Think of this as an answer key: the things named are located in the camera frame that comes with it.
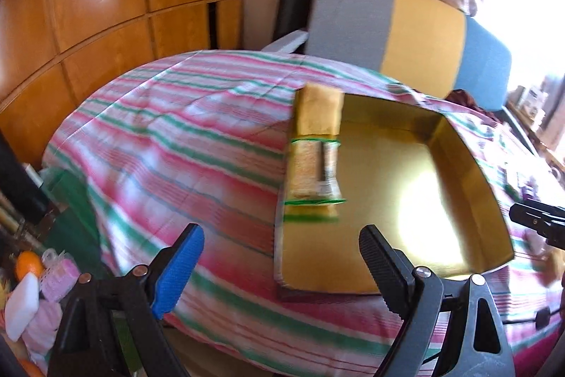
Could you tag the grey chair armrest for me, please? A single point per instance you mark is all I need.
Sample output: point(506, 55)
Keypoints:
point(288, 44)

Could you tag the green-edged snack bar packet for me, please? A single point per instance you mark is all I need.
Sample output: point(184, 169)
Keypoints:
point(311, 190)

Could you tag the white plastic bottle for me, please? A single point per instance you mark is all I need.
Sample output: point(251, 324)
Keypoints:
point(22, 306)

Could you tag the dark red blanket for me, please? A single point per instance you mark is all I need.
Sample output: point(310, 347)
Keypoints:
point(463, 98)

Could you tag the yellow sponge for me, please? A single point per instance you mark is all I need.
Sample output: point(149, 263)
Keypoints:
point(319, 110)

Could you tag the grey yellow blue headboard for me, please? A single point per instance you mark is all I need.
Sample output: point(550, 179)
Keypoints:
point(425, 44)

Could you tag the white product box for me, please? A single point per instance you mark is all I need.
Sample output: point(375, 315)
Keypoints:
point(532, 102)

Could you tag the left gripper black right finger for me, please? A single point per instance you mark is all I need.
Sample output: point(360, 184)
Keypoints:
point(401, 287)

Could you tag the orange fruit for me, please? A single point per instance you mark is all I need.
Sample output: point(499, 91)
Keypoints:
point(27, 262)

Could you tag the wooden side desk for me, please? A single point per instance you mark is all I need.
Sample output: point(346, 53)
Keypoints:
point(527, 125)

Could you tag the gold open box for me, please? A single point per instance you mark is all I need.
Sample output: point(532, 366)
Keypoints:
point(407, 170)

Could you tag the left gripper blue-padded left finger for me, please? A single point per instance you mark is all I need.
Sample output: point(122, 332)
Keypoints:
point(171, 270)

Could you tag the wooden wardrobe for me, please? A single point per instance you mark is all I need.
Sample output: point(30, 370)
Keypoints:
point(56, 53)

